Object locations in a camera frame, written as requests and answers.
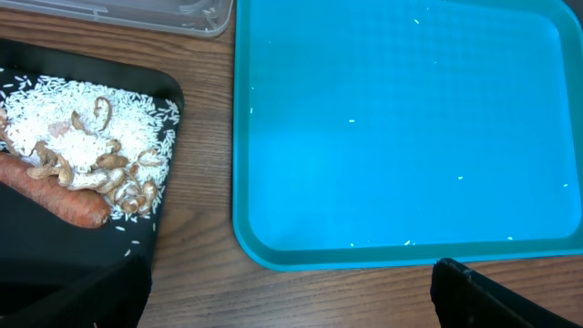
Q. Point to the black plastic tray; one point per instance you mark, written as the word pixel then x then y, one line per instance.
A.
pixel 39 252

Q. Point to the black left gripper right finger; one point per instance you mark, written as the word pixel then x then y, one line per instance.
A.
pixel 464 298

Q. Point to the clear plastic bin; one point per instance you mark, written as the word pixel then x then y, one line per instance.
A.
pixel 200 18

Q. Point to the pile of rice and peanut shells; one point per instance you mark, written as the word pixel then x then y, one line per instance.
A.
pixel 115 142

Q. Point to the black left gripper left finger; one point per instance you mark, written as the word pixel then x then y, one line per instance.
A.
pixel 114 296

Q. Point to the teal serving tray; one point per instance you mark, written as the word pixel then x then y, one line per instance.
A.
pixel 395 133

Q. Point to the orange carrot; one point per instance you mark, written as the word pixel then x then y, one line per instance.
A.
pixel 81 208

